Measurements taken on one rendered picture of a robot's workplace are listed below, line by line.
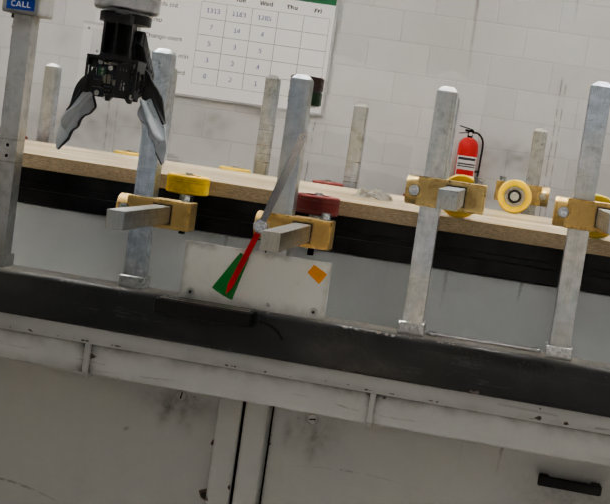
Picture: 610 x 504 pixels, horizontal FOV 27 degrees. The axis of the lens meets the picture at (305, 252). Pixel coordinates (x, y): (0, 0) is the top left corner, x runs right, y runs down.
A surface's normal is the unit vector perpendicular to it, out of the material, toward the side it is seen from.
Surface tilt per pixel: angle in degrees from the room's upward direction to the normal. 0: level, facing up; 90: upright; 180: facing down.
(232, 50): 90
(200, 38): 90
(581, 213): 90
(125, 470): 90
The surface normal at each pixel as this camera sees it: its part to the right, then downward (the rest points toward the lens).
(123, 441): -0.16, 0.07
